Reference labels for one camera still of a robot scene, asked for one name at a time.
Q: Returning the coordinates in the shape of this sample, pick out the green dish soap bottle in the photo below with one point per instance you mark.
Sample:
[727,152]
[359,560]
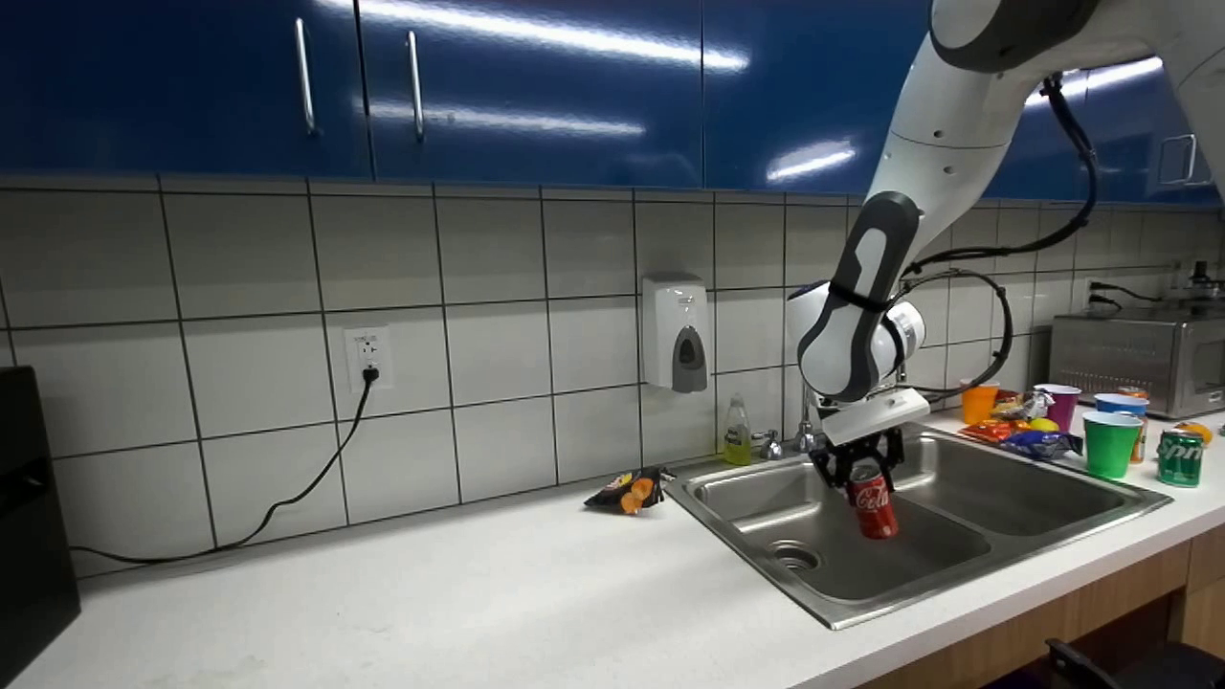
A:
[735,443]

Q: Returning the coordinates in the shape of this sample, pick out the stainless steel double sink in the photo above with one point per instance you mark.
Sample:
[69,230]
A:
[969,512]

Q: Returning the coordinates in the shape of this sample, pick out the wooden base cabinet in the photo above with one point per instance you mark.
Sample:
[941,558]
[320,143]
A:
[1149,600]

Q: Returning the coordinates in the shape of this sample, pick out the red soda can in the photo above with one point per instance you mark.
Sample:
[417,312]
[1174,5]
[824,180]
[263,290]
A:
[874,505]

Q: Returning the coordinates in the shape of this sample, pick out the green cup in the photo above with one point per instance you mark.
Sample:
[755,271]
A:
[1111,449]

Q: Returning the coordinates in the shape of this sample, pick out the blue glossy cabinet door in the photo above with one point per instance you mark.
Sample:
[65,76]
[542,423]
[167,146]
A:
[790,88]
[536,88]
[154,88]

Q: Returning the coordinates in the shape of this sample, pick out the white wall outlet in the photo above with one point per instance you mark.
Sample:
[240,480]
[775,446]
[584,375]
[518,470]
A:
[370,359]

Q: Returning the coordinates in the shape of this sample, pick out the purple cup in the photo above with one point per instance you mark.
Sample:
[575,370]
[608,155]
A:
[1059,407]

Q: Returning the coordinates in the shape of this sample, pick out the green soda can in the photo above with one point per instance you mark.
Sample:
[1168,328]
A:
[1181,462]

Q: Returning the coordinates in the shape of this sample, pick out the orange cup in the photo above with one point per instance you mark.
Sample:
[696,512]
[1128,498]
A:
[981,407]

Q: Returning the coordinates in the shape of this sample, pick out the blue snack bag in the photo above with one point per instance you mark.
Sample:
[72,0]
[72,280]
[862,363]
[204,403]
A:
[1035,443]

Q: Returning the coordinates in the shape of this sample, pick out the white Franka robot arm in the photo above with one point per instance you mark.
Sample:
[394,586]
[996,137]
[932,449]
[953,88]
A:
[941,138]

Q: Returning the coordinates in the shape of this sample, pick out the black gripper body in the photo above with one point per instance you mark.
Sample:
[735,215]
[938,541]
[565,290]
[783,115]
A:
[848,452]

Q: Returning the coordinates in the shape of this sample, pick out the chrome faucet knob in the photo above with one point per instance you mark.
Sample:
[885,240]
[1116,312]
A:
[765,446]

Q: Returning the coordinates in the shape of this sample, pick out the black coffee maker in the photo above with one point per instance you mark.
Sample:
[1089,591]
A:
[32,539]

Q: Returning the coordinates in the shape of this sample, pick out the white wall soap dispenser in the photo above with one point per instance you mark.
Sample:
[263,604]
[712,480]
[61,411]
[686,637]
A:
[676,332]

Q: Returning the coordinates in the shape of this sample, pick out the red snack packet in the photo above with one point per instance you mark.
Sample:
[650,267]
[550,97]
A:
[992,430]

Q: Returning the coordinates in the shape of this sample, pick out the stainless steel toaster oven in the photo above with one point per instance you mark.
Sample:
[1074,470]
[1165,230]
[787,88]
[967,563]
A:
[1135,364]

